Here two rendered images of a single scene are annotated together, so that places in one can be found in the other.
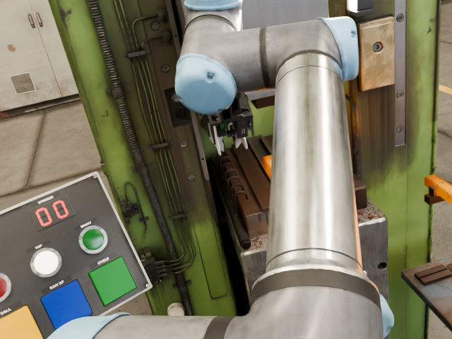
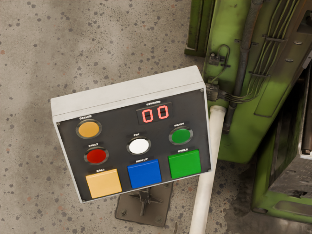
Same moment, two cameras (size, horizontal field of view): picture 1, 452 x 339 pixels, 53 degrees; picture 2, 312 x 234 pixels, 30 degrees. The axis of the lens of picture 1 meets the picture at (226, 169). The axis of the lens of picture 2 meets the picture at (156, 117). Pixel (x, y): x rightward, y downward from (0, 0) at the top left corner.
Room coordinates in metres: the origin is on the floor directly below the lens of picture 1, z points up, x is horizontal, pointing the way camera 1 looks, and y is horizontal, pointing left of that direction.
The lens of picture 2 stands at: (0.42, 0.23, 2.38)
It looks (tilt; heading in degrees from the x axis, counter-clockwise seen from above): 71 degrees down; 18
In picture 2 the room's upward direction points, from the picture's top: 2 degrees counter-clockwise
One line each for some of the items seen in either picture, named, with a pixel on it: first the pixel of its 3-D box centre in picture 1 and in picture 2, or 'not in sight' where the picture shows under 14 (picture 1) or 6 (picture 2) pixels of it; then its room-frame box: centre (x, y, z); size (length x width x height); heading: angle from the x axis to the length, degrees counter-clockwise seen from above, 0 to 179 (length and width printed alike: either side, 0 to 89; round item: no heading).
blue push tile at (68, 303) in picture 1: (66, 305); (144, 172); (0.72, 0.36, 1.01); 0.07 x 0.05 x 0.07; 120
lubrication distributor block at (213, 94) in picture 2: (153, 270); (214, 92); (1.05, 0.26, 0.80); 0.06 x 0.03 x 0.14; 95
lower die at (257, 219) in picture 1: (264, 177); not in sight; (1.17, -0.11, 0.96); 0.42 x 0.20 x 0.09; 5
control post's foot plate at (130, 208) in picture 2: not in sight; (144, 196); (0.83, 0.43, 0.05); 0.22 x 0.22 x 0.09; 5
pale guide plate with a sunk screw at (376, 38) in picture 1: (376, 54); not in sight; (1.12, -0.43, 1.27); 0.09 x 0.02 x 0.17; 95
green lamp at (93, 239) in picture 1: (93, 239); (180, 135); (0.81, 0.30, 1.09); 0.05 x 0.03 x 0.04; 95
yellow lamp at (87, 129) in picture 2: not in sight; (88, 129); (0.74, 0.49, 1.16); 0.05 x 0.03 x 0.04; 95
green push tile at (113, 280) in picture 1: (112, 280); (184, 163); (0.77, 0.28, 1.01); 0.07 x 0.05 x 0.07; 120
